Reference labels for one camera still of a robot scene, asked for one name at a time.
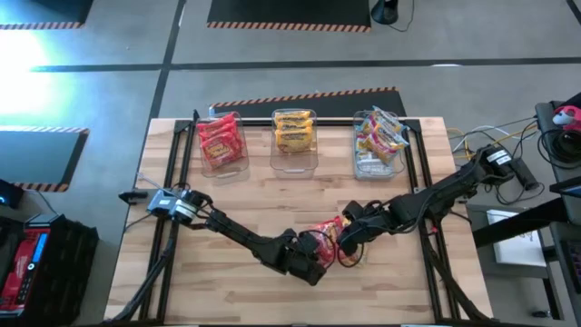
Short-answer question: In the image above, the red tool case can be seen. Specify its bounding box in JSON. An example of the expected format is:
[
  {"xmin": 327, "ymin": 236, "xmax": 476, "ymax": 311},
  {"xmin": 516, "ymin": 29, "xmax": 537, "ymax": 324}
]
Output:
[{"xmin": 0, "ymin": 213, "xmax": 50, "ymax": 318}]

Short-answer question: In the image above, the white paper box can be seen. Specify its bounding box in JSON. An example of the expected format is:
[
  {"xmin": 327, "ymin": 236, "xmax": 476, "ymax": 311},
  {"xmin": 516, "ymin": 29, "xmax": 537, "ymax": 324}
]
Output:
[{"xmin": 486, "ymin": 208, "xmax": 548, "ymax": 268}]

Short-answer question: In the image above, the black hazard-striped floor mat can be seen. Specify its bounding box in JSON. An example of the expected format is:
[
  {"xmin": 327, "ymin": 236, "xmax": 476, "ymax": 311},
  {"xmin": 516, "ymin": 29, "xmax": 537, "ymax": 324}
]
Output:
[
  {"xmin": 0, "ymin": 0, "xmax": 95, "ymax": 31},
  {"xmin": 206, "ymin": 0, "xmax": 372, "ymax": 34},
  {"xmin": 208, "ymin": 86, "xmax": 409, "ymax": 119},
  {"xmin": 0, "ymin": 125, "xmax": 91, "ymax": 193}
]

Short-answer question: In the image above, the black coiled cable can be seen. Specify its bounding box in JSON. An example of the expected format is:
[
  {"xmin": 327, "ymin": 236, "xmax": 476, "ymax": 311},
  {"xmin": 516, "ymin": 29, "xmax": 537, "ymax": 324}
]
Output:
[{"xmin": 537, "ymin": 129, "xmax": 581, "ymax": 170}]

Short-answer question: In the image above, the yellow floor cable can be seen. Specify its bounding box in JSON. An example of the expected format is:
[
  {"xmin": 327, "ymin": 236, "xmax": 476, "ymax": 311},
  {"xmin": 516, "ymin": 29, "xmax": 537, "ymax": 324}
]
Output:
[{"xmin": 453, "ymin": 123, "xmax": 540, "ymax": 160}]

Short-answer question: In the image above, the white floor cable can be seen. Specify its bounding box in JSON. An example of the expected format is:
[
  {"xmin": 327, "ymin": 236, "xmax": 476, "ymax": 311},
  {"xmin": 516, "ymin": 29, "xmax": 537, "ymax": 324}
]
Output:
[{"xmin": 451, "ymin": 124, "xmax": 515, "ymax": 154}]

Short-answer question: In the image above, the clear plastic bin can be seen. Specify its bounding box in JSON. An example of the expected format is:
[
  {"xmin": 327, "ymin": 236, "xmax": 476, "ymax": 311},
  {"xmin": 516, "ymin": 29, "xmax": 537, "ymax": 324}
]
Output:
[
  {"xmin": 194, "ymin": 111, "xmax": 251, "ymax": 179},
  {"xmin": 351, "ymin": 108, "xmax": 409, "ymax": 182},
  {"xmin": 270, "ymin": 107, "xmax": 320, "ymax": 179}
]

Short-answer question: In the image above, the black device with blue light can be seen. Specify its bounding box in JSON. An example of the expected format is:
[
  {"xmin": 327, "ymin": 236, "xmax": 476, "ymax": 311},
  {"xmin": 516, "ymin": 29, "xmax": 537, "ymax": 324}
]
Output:
[{"xmin": 0, "ymin": 179, "xmax": 26, "ymax": 211}]

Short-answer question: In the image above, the black diagonal bar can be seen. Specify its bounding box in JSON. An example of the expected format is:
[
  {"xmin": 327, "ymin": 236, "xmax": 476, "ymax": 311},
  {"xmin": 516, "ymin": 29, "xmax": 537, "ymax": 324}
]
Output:
[{"xmin": 471, "ymin": 197, "xmax": 571, "ymax": 249}]

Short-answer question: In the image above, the black side desk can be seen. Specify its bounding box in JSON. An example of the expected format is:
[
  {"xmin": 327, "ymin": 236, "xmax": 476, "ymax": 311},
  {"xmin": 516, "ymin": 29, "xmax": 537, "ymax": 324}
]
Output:
[{"xmin": 534, "ymin": 100, "xmax": 581, "ymax": 187}]

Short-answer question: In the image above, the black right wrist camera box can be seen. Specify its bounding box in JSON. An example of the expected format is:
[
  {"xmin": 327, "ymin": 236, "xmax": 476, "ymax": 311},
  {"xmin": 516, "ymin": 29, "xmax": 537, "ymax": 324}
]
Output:
[{"xmin": 340, "ymin": 199, "xmax": 366, "ymax": 223}]

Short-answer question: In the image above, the black aluminium table frame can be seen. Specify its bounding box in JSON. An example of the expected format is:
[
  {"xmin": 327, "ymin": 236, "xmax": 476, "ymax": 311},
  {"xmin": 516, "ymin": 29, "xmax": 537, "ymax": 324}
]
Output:
[{"xmin": 108, "ymin": 118, "xmax": 494, "ymax": 324}]

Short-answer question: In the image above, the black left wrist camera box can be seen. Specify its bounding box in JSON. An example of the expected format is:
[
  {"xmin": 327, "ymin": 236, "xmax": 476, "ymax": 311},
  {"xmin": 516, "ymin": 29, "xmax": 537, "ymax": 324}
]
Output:
[{"xmin": 293, "ymin": 230, "xmax": 320, "ymax": 253}]

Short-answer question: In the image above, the black stand base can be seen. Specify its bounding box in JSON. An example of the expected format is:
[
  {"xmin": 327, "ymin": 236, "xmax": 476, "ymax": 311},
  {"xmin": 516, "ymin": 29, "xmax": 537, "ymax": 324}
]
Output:
[{"xmin": 370, "ymin": 0, "xmax": 400, "ymax": 26}]

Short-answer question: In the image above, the pink and white toy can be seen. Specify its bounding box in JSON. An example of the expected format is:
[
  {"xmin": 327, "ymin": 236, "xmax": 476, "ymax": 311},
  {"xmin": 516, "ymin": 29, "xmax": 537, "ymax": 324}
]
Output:
[{"xmin": 552, "ymin": 104, "xmax": 581, "ymax": 133}]

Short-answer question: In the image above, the black fabric crate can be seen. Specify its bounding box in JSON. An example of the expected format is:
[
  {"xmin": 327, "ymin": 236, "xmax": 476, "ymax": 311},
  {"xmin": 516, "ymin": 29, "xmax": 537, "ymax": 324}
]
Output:
[{"xmin": 26, "ymin": 213, "xmax": 100, "ymax": 322}]

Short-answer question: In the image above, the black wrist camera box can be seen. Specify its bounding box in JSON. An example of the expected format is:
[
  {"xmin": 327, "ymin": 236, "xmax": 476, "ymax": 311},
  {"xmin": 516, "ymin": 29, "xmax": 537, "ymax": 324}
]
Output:
[
  {"xmin": 293, "ymin": 230, "xmax": 320, "ymax": 253},
  {"xmin": 340, "ymin": 199, "xmax": 366, "ymax": 223}
]

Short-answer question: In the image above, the dark keyboard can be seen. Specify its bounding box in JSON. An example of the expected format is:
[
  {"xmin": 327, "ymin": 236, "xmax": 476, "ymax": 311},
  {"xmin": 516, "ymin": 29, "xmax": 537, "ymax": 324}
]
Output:
[{"xmin": 560, "ymin": 238, "xmax": 581, "ymax": 294}]

